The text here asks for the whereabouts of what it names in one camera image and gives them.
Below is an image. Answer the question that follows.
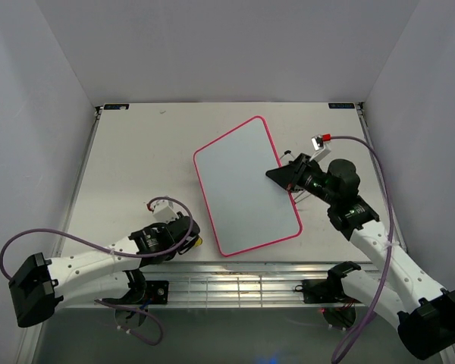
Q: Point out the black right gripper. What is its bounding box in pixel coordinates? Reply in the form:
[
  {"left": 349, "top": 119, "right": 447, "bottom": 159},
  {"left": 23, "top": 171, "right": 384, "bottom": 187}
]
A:
[{"left": 265, "top": 153, "right": 338, "bottom": 206}]

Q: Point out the yellow black whiteboard eraser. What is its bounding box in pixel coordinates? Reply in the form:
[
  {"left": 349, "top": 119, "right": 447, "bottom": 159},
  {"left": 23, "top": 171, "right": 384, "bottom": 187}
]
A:
[{"left": 193, "top": 237, "right": 202, "bottom": 247}]

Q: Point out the pink framed whiteboard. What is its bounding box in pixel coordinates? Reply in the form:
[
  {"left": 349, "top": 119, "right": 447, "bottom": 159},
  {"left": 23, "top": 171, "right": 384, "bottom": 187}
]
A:
[{"left": 193, "top": 116, "right": 303, "bottom": 257}]

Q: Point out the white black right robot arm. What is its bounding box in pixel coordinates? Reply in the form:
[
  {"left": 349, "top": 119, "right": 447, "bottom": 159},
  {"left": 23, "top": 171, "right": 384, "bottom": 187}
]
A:
[{"left": 265, "top": 154, "right": 455, "bottom": 360}]

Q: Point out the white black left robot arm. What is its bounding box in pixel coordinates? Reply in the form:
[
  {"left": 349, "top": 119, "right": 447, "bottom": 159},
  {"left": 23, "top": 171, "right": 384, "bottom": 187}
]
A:
[{"left": 8, "top": 212, "right": 202, "bottom": 328}]

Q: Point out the blue right corner label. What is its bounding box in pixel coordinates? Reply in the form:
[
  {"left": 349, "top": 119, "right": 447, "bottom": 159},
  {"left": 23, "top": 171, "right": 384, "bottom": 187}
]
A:
[{"left": 328, "top": 102, "right": 355, "bottom": 109}]

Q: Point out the blue corner label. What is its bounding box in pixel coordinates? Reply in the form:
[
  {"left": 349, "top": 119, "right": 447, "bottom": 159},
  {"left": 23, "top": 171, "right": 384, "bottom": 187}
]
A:
[
  {"left": 328, "top": 102, "right": 355, "bottom": 109},
  {"left": 103, "top": 103, "right": 130, "bottom": 111}
]

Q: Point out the blue left corner label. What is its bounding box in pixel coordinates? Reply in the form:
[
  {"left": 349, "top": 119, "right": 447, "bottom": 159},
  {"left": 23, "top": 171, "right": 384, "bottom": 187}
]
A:
[{"left": 103, "top": 103, "right": 130, "bottom": 111}]

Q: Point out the wire whiteboard stand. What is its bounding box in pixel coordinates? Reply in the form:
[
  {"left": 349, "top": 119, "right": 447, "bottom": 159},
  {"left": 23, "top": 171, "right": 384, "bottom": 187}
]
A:
[{"left": 280, "top": 149, "right": 309, "bottom": 204}]

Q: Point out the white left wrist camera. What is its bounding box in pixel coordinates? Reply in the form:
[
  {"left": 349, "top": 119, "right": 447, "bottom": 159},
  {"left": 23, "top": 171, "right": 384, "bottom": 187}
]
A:
[{"left": 146, "top": 199, "right": 177, "bottom": 223}]

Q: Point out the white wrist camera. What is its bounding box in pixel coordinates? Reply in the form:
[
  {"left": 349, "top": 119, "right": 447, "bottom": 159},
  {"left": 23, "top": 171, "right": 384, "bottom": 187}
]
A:
[
  {"left": 310, "top": 133, "right": 331, "bottom": 162},
  {"left": 146, "top": 199, "right": 177, "bottom": 223}
]

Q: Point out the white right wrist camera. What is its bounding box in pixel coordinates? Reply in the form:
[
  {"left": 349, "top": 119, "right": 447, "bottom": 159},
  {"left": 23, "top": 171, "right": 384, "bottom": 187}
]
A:
[{"left": 310, "top": 133, "right": 331, "bottom": 162}]

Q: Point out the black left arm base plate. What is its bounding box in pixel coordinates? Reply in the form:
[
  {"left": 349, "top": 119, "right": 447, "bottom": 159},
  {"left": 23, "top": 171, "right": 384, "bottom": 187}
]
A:
[{"left": 102, "top": 281, "right": 169, "bottom": 306}]

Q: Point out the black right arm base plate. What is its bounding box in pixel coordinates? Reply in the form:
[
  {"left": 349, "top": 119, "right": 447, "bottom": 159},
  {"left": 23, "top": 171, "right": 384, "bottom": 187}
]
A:
[{"left": 293, "top": 279, "right": 357, "bottom": 304}]

